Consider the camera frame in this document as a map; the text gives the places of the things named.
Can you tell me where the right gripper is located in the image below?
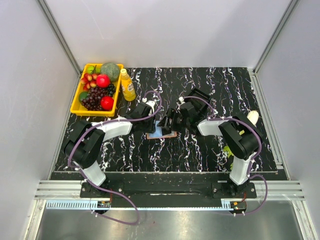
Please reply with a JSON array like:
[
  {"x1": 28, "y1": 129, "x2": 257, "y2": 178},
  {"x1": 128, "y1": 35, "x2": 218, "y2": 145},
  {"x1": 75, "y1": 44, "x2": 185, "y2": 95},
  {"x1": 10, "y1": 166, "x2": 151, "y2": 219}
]
[{"x1": 157, "y1": 108, "x2": 190, "y2": 133}]

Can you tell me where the pink leather card holder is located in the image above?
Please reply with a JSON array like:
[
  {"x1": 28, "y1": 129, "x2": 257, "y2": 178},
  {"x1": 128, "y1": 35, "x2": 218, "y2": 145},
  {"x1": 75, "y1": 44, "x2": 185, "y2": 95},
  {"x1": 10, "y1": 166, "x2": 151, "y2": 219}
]
[{"x1": 146, "y1": 120, "x2": 178, "y2": 140}]

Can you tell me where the black card box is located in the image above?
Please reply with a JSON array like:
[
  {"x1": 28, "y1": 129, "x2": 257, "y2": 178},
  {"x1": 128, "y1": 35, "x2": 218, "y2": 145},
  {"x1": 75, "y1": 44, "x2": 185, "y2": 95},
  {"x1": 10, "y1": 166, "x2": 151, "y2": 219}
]
[{"x1": 184, "y1": 88, "x2": 211, "y2": 117}]

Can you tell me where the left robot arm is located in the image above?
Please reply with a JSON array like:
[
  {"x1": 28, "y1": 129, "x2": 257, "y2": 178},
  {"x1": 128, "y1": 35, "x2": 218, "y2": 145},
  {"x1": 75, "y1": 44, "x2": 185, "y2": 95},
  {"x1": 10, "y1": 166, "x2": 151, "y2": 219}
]
[{"x1": 61, "y1": 100, "x2": 156, "y2": 198}]

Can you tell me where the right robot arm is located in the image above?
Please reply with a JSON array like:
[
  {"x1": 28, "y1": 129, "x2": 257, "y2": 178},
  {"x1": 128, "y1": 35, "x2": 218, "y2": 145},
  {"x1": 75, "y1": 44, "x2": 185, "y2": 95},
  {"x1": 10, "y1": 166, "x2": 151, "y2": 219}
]
[{"x1": 157, "y1": 99, "x2": 262, "y2": 198}]

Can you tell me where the yellow juice bottle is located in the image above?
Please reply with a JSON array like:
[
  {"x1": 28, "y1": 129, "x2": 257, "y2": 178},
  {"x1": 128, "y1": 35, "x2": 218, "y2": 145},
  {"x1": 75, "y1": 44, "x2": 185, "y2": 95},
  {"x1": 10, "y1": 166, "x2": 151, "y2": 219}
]
[{"x1": 120, "y1": 68, "x2": 136, "y2": 102}]

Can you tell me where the red pomegranate lower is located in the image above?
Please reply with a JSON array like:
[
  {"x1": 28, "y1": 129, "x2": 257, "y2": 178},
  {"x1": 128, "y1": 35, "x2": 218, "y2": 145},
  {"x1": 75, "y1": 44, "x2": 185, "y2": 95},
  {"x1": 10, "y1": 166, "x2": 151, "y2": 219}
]
[{"x1": 100, "y1": 96, "x2": 114, "y2": 111}]

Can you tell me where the red pomegranate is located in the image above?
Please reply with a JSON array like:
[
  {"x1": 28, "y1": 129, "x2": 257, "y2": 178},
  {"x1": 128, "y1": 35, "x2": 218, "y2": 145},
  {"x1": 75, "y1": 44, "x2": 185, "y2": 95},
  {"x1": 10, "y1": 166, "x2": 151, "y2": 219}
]
[
  {"x1": 96, "y1": 74, "x2": 111, "y2": 88},
  {"x1": 100, "y1": 96, "x2": 114, "y2": 111}
]

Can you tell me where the small black grape bunch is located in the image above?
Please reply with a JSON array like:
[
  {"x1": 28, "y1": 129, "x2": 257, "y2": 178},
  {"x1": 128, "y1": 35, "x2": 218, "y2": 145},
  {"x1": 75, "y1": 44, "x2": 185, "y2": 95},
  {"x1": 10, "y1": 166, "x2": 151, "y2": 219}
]
[{"x1": 106, "y1": 83, "x2": 117, "y2": 97}]

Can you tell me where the red pomegranate upper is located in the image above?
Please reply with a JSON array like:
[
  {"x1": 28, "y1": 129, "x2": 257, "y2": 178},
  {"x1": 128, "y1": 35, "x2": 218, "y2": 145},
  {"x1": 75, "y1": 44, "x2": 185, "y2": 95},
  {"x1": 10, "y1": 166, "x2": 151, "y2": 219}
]
[{"x1": 96, "y1": 74, "x2": 111, "y2": 88}]

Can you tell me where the dark purple grape bunch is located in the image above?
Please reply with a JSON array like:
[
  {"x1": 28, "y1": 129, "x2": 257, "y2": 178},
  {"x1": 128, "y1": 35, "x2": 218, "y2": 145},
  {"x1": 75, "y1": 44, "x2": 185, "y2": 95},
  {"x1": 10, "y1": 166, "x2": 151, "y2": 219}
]
[{"x1": 80, "y1": 86, "x2": 107, "y2": 111}]

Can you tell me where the green melon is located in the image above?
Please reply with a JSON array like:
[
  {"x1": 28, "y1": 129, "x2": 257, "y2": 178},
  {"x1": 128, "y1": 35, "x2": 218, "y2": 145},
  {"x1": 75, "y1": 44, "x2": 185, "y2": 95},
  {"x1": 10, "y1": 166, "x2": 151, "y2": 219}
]
[{"x1": 100, "y1": 62, "x2": 121, "y2": 83}]

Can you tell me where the small red fruit bunch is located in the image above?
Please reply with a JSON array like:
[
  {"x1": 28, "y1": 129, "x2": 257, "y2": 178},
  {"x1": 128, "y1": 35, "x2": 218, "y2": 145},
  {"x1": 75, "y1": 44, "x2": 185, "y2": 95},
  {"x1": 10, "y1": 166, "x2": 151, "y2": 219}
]
[{"x1": 80, "y1": 73, "x2": 98, "y2": 92}]

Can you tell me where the yellow plastic tray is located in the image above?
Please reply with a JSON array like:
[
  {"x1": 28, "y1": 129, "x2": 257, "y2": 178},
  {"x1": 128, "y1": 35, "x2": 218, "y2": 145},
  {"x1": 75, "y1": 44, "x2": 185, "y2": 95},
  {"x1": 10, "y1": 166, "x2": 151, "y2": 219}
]
[{"x1": 70, "y1": 63, "x2": 124, "y2": 117}]

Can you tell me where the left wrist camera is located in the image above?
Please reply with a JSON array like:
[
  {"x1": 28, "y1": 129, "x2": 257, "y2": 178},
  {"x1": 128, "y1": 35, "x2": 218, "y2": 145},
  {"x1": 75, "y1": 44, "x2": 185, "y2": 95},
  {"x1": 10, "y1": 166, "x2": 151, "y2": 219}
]
[{"x1": 142, "y1": 97, "x2": 156, "y2": 116}]

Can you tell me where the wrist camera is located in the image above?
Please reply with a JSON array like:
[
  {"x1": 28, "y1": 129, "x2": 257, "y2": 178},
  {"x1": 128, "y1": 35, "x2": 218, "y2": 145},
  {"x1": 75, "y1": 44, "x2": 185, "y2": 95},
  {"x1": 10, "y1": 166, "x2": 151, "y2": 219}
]
[
  {"x1": 176, "y1": 96, "x2": 186, "y2": 107},
  {"x1": 142, "y1": 97, "x2": 156, "y2": 116}
]

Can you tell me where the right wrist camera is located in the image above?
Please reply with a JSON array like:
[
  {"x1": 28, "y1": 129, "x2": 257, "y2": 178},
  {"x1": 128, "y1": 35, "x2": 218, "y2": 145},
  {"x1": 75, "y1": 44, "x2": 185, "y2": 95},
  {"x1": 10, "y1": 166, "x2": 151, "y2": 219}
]
[{"x1": 176, "y1": 96, "x2": 186, "y2": 107}]

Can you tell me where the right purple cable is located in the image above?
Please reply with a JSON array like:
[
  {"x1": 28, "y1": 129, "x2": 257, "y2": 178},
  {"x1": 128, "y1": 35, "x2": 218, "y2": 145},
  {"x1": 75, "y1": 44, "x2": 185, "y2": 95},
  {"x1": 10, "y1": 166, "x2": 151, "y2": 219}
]
[{"x1": 178, "y1": 95, "x2": 268, "y2": 217}]

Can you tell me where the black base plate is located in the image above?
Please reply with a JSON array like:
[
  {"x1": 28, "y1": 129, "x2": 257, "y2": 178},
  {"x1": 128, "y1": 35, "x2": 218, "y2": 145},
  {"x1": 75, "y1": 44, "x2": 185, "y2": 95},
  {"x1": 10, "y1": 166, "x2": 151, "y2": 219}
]
[{"x1": 80, "y1": 172, "x2": 257, "y2": 209}]

